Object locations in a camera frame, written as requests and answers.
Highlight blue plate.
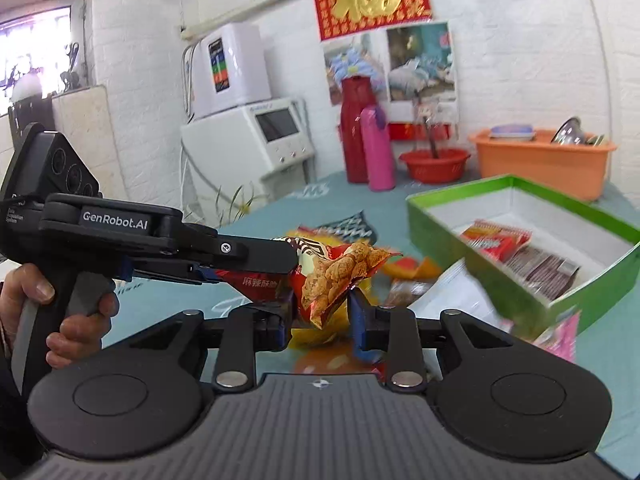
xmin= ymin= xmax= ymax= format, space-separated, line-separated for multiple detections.
xmin=489 ymin=124 xmax=537 ymax=142

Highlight window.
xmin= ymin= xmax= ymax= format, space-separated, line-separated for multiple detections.
xmin=0 ymin=6 xmax=75 ymax=111

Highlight orange snack packet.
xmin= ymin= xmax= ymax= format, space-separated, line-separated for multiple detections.
xmin=382 ymin=256 xmax=444 ymax=281

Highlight red plastic basin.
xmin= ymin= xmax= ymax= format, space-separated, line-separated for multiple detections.
xmin=399 ymin=148 xmax=472 ymax=184

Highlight flower photo wall poster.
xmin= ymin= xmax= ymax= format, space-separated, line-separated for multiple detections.
xmin=322 ymin=35 xmax=389 ymax=107

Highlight white snack packet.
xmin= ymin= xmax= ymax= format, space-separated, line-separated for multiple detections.
xmin=409 ymin=259 xmax=507 ymax=322

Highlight brown snack packet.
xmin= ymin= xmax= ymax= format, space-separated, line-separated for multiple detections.
xmin=504 ymin=245 xmax=582 ymax=302

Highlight orange plastic basin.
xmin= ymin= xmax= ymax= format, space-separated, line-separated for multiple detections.
xmin=468 ymin=129 xmax=618 ymax=202

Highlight white water purifier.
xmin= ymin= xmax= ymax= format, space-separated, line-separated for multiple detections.
xmin=189 ymin=22 xmax=273 ymax=120

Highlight red striped snack packet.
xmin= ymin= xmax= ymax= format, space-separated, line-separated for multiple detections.
xmin=459 ymin=219 xmax=532 ymax=262

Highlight metal bowl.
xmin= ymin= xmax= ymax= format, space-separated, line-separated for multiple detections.
xmin=550 ymin=117 xmax=607 ymax=147

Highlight red fried snack bag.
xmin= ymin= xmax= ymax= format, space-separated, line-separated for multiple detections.
xmin=215 ymin=236 xmax=402 ymax=332

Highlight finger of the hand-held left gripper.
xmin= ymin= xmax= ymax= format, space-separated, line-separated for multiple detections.
xmin=172 ymin=222 xmax=300 ymax=281
xmin=117 ymin=257 xmax=226 ymax=287

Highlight person's left hand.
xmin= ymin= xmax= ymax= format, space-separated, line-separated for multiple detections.
xmin=0 ymin=263 xmax=121 ymax=370

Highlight white appliance with screen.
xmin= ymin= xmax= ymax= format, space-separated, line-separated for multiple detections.
xmin=180 ymin=95 xmax=317 ymax=228

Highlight pink water bottle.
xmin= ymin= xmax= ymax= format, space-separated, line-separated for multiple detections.
xmin=360 ymin=106 xmax=396 ymax=191

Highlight red box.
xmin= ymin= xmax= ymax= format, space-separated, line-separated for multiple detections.
xmin=387 ymin=121 xmax=455 ymax=142

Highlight green cardboard box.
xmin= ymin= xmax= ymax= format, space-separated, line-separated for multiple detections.
xmin=405 ymin=174 xmax=640 ymax=333

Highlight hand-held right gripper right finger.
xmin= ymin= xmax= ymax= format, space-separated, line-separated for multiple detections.
xmin=349 ymin=290 xmax=514 ymax=393

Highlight teal printed tablecloth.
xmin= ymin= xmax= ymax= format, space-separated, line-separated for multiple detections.
xmin=97 ymin=169 xmax=640 ymax=466

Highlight red thermos flask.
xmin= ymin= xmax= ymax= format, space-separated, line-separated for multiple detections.
xmin=338 ymin=75 xmax=379 ymax=184

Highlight bedroom photo wall poster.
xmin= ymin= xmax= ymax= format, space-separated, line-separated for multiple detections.
xmin=385 ymin=22 xmax=459 ymax=104

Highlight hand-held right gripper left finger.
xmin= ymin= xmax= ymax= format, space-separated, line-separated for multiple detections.
xmin=117 ymin=287 xmax=298 ymax=393

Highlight yellow snack packet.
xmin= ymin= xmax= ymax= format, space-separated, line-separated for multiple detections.
xmin=289 ymin=280 xmax=373 ymax=352

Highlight pink snack packet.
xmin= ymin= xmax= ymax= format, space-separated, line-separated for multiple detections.
xmin=532 ymin=310 xmax=582 ymax=363

